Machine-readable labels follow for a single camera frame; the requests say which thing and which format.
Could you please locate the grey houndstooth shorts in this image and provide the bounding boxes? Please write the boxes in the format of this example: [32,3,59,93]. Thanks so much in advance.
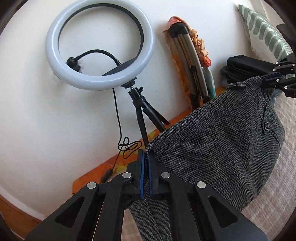
[129,76,285,240]

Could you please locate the green white leaf pillow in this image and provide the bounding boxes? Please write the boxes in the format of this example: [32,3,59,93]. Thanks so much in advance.
[237,4,292,63]

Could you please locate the orange bed sheet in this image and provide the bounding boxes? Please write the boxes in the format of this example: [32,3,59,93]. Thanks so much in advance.
[72,87,225,194]

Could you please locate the stack of folded dark clothes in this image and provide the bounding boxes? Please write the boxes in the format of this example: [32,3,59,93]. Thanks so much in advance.
[219,55,284,103]

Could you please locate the folded silver tripod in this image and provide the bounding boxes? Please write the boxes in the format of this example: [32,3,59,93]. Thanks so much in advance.
[168,22,210,110]

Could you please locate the black mini tripod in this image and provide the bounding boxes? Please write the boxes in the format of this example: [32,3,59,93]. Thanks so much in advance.
[121,77,170,147]

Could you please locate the white ring light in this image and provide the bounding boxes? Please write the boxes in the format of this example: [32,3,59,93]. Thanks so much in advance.
[45,1,154,91]

